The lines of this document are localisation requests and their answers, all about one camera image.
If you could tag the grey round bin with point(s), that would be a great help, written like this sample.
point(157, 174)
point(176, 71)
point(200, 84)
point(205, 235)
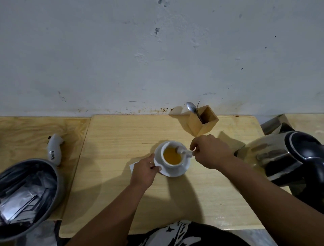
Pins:
point(54, 187)

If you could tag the pile of silver foil packets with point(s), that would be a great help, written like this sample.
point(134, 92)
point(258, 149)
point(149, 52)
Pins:
point(22, 197)

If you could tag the person's left hand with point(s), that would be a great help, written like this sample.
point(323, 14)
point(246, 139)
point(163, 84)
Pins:
point(142, 173)

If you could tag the person's left forearm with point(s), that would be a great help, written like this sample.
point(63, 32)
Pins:
point(111, 218)

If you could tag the metal spoon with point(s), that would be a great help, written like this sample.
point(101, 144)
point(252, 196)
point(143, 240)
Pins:
point(191, 107)

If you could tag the person's right hand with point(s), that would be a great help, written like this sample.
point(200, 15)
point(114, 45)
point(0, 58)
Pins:
point(211, 152)

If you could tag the white cup of tea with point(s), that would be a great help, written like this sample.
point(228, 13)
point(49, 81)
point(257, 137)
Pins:
point(172, 155)

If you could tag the stainless steel electric kettle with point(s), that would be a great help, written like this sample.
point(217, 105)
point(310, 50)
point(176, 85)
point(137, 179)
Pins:
point(281, 154)

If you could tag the white paper slip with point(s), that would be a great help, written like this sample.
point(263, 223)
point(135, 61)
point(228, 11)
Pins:
point(132, 167)

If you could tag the grey metal object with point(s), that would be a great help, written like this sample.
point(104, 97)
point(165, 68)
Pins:
point(270, 125)

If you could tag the white handheld gadget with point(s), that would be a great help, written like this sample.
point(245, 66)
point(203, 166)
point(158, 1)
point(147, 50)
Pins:
point(55, 150)

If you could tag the person's right thumb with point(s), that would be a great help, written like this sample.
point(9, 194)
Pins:
point(196, 154)

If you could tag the white saucer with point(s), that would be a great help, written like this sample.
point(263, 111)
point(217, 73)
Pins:
point(174, 172)

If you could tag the person's left thumb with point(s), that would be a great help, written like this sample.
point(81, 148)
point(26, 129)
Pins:
point(157, 169)

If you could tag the person's right forearm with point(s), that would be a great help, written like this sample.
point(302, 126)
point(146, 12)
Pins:
point(268, 202)

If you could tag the wooden utensil holder box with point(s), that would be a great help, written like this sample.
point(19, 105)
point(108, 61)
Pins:
point(200, 125)

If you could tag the black and white printed garment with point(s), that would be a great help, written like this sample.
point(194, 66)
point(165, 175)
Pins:
point(182, 234)

